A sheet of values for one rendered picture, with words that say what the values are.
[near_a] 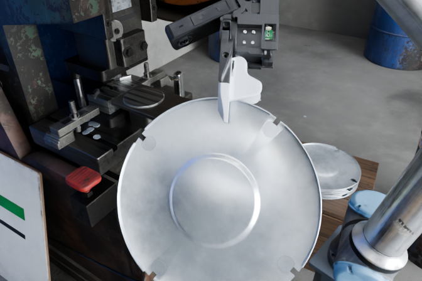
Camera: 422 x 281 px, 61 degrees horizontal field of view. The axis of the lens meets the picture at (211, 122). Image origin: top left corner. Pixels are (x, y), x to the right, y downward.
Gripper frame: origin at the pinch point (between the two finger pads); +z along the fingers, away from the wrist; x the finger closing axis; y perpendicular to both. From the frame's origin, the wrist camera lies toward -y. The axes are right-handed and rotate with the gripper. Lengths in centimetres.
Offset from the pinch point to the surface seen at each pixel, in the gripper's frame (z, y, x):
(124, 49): -26, -31, 39
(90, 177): 9.4, -30.9, 30.1
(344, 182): 2, 41, 90
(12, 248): 36, -79, 83
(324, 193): 7, 33, 87
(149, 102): -14, -25, 50
